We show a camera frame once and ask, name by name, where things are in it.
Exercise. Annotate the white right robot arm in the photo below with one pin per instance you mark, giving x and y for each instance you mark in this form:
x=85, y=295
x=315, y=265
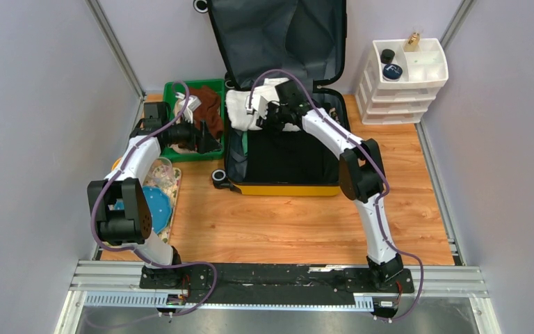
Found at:
x=361, y=177

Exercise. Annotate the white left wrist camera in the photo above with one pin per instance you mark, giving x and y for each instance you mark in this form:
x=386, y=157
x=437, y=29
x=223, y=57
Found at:
x=191, y=102

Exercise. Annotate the frosted gold pump bottle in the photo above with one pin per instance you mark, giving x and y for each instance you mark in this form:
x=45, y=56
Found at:
x=412, y=42

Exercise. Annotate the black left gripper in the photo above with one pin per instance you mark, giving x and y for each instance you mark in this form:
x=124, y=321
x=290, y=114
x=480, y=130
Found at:
x=201, y=141

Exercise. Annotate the green plastic tray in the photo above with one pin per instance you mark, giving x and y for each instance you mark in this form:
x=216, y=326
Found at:
x=217, y=86

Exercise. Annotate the black garment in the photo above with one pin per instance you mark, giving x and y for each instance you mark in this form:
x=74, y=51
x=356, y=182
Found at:
x=289, y=158

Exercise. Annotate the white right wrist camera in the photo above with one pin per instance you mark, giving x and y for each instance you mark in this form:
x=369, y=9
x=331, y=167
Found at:
x=257, y=102

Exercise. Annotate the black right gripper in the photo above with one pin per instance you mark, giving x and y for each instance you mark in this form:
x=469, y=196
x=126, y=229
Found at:
x=268, y=122

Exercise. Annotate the brown towel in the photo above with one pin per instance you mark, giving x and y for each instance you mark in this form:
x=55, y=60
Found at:
x=208, y=111

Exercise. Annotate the clear plastic cup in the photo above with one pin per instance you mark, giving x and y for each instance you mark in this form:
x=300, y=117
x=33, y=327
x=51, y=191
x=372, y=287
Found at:
x=162, y=173

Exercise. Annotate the aluminium frame rail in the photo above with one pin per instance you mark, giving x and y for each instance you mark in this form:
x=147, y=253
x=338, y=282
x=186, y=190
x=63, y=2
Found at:
x=115, y=284

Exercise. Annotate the white towel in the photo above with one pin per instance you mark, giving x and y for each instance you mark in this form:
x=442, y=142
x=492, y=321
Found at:
x=235, y=103

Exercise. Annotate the small black jar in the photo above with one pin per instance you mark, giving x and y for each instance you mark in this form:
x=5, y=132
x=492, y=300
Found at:
x=387, y=56

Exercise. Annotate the blue round cream jar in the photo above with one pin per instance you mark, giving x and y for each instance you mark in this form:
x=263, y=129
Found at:
x=392, y=72

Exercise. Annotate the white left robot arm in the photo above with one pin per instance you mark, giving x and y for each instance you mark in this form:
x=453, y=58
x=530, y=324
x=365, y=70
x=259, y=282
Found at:
x=151, y=133

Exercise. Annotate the yellow Pikachu hard-shell suitcase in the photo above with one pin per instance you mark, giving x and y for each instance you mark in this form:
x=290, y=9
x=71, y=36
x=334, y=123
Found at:
x=266, y=39

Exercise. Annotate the floral placemat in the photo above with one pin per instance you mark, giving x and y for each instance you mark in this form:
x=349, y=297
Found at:
x=172, y=193

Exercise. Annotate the yellow bowl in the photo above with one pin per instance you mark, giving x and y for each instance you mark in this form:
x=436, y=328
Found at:
x=116, y=164

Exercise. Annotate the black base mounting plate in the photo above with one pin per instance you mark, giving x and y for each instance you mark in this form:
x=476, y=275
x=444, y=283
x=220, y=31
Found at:
x=300, y=286

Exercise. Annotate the blue polka dot plate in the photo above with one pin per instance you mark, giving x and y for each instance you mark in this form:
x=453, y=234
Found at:
x=158, y=210

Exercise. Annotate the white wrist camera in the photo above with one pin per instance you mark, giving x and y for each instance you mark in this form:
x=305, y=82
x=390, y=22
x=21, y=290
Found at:
x=191, y=102
x=257, y=102

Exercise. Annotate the white plastic drawer organizer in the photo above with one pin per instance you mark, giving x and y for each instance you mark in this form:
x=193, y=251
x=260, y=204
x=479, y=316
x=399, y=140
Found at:
x=425, y=72

